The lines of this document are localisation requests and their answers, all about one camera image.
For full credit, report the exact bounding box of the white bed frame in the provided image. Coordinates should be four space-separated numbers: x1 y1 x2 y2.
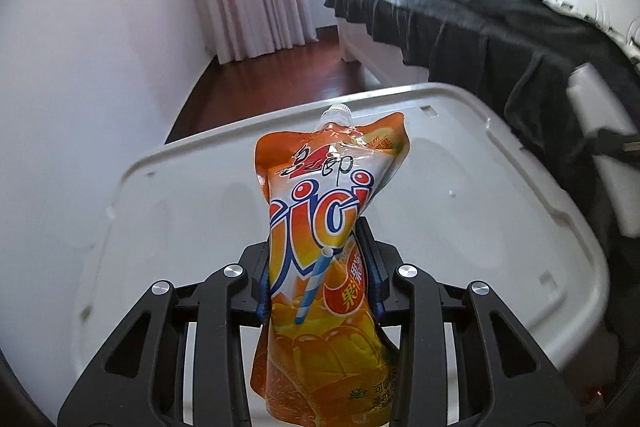
339 17 432 88

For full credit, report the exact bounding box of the orange jelly drink pouch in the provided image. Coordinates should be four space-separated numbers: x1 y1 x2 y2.
250 104 412 427

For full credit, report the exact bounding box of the white plastic box lid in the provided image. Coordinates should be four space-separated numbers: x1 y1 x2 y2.
70 82 611 427

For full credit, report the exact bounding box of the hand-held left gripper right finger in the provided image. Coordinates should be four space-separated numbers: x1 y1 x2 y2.
357 217 586 427

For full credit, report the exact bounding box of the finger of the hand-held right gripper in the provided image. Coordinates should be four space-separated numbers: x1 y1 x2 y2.
592 127 640 160

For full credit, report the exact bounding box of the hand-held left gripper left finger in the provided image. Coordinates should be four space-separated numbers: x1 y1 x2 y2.
57 242 273 427

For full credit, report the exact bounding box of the dark bed blanket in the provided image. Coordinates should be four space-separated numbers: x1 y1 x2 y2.
324 0 640 228

